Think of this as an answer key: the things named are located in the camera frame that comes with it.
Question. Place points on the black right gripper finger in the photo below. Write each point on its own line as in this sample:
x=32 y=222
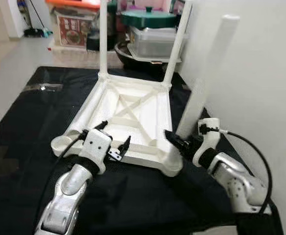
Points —
x=177 y=141

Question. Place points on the white plastic children table top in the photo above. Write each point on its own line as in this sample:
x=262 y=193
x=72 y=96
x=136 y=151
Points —
x=142 y=117

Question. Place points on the black tablecloth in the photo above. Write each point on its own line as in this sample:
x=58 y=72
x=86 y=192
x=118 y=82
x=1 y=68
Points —
x=147 y=200

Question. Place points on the clear tape strip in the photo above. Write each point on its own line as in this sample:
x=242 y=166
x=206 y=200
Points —
x=42 y=87

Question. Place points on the black wok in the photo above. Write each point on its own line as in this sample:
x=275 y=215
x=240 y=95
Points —
x=128 y=61

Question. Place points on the white plastic tray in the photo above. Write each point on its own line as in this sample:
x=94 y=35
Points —
x=147 y=58

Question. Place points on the glossy black plastic bag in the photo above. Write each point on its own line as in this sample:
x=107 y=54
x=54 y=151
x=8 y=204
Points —
x=112 y=29

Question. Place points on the clear plastic container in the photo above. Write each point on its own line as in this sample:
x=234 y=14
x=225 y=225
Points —
x=152 y=41

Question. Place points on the red printed food carton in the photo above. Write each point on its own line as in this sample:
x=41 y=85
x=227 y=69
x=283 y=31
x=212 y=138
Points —
x=73 y=30

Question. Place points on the black dustpan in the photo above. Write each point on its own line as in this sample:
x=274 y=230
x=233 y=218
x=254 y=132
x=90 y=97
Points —
x=37 y=33

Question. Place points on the dark green pot lid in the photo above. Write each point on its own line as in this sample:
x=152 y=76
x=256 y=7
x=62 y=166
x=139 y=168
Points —
x=147 y=18

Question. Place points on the clear storage box orange lid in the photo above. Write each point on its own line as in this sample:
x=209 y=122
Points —
x=69 y=4

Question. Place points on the thin black broom stick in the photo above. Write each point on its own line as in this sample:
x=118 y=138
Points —
x=35 y=14

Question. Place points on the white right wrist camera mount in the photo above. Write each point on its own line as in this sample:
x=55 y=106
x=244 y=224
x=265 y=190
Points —
x=206 y=139

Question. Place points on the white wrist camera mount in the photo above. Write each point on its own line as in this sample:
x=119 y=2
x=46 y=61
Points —
x=96 y=147
x=206 y=139

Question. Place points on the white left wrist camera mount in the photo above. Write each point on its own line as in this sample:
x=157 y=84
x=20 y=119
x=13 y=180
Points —
x=96 y=147

